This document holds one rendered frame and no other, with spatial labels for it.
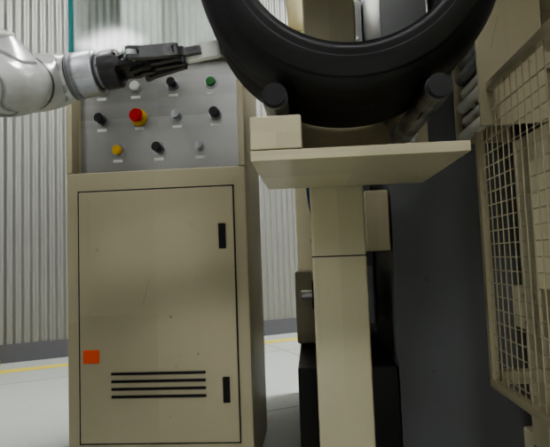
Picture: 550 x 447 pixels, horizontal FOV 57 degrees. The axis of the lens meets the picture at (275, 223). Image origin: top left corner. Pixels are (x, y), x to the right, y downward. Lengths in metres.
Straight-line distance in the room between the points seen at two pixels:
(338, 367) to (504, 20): 0.88
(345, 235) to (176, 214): 0.55
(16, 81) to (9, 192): 2.96
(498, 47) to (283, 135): 0.62
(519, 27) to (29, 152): 3.25
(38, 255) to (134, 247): 2.30
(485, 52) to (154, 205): 0.97
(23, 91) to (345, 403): 0.93
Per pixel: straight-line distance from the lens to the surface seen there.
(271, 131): 0.88
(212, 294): 1.50
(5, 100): 0.92
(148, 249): 1.55
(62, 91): 1.07
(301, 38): 0.91
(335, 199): 1.23
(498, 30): 1.33
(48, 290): 3.83
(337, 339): 1.23
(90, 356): 1.63
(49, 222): 3.84
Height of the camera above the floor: 0.62
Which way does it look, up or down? 4 degrees up
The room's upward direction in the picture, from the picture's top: 2 degrees counter-clockwise
